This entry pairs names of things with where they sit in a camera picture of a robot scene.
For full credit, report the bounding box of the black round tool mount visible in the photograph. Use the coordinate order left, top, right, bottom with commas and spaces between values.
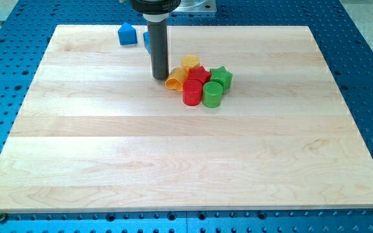
130, 0, 181, 15

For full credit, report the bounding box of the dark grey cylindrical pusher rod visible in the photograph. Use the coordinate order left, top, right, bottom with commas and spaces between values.
143, 13, 169, 80

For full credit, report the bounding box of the blue cube block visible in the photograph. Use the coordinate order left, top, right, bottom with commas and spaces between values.
143, 32, 151, 54

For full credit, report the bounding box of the blue triangle block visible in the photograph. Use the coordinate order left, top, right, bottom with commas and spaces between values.
117, 22, 137, 45

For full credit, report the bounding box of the yellow hexagon block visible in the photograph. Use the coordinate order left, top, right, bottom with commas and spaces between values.
181, 54, 201, 72

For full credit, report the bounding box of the yellow heart block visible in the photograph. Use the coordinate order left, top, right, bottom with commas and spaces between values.
165, 67, 188, 92

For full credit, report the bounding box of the red star block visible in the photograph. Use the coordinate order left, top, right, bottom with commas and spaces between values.
188, 66, 212, 85

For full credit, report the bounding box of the red cylinder block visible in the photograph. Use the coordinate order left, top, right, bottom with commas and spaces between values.
182, 80, 203, 106

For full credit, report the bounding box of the green star block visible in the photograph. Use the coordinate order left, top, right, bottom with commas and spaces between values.
210, 66, 233, 92

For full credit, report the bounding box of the green cylinder block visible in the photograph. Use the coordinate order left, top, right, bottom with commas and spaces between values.
202, 81, 223, 108

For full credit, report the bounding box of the light wooden board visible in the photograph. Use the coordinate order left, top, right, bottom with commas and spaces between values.
0, 25, 373, 213

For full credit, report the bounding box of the blue perforated metal base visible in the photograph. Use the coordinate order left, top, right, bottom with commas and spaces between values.
0, 1, 373, 232

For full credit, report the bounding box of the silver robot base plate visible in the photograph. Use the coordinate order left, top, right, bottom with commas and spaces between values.
174, 0, 217, 14

